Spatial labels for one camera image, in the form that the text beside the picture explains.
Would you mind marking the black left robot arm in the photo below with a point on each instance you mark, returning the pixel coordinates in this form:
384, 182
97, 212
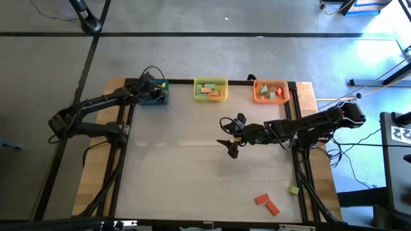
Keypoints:
96, 102

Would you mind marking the black floor strip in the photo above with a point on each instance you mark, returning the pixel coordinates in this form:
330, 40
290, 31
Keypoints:
224, 34
83, 73

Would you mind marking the peach orange block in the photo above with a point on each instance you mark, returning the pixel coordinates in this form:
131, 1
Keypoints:
206, 90

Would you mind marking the large red block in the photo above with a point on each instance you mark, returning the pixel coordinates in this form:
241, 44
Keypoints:
279, 91

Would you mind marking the grey cart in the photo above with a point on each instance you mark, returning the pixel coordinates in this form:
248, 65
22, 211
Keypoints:
395, 167

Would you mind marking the black stand leg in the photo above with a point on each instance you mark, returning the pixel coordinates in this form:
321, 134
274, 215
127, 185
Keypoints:
401, 72

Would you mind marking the large teal block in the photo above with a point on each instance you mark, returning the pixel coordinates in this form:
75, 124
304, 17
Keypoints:
264, 90

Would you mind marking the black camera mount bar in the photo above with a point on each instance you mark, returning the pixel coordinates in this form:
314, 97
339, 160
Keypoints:
48, 224

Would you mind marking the large orange block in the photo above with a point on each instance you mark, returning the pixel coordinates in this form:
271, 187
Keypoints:
258, 88

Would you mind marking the large tan block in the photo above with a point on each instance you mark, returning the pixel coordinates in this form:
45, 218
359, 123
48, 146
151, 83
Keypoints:
273, 89

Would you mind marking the orange plastic bin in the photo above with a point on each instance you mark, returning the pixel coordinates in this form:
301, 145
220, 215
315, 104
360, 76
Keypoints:
271, 102

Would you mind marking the wooden board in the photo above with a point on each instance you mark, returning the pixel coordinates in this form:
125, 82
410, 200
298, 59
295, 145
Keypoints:
96, 179
326, 192

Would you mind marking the black floor bar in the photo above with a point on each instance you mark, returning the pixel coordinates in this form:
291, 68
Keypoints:
363, 197

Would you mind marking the silver bracket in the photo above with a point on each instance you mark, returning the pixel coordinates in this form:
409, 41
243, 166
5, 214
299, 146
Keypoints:
128, 223
297, 228

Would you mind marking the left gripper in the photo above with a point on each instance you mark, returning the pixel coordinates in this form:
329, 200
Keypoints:
147, 86

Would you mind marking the yellow plastic bin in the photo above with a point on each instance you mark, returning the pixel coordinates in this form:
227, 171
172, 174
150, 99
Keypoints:
226, 81

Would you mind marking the blue plastic bin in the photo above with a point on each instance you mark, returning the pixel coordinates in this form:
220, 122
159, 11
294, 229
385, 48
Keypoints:
151, 103

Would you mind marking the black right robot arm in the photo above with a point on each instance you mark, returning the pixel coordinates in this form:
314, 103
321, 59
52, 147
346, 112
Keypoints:
308, 123

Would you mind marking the red flat block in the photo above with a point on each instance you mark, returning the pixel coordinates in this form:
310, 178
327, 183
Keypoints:
272, 208
262, 199

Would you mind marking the white fiducial marker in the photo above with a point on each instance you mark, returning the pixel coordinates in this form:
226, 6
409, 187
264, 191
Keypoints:
401, 134

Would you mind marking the black arched clamp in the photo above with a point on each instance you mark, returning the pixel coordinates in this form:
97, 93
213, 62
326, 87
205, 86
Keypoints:
251, 76

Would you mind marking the mint green block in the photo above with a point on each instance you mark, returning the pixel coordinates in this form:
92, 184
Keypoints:
198, 88
209, 86
201, 95

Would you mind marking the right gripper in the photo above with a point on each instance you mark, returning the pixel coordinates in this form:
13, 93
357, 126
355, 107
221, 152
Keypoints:
255, 134

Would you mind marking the green cube block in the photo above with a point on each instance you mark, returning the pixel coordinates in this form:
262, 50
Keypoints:
293, 190

